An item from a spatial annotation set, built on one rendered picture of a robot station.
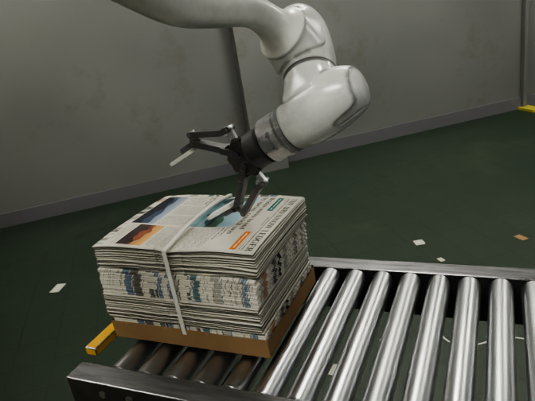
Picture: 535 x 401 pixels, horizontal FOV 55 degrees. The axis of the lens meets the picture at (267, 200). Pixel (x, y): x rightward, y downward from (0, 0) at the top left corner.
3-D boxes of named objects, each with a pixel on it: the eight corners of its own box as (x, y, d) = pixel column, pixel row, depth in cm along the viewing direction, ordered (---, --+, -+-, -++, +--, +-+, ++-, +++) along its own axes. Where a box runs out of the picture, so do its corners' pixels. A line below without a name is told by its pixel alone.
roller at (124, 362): (125, 394, 106) (105, 383, 107) (227, 276, 145) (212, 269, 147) (127, 377, 104) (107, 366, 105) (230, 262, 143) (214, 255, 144)
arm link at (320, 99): (314, 161, 96) (302, 106, 102) (386, 120, 87) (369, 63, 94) (276, 139, 88) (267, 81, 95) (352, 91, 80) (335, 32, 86)
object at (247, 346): (200, 348, 105) (195, 331, 104) (256, 276, 130) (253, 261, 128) (271, 359, 99) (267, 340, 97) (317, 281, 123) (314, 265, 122)
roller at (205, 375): (212, 393, 96) (207, 410, 98) (296, 266, 135) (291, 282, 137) (189, 380, 97) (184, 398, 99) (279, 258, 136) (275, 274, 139)
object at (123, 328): (115, 336, 115) (110, 319, 113) (182, 270, 139) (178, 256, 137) (175, 344, 108) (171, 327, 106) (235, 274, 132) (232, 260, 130)
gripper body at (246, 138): (247, 128, 94) (212, 152, 99) (273, 167, 95) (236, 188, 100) (263, 118, 100) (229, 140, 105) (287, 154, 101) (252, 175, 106)
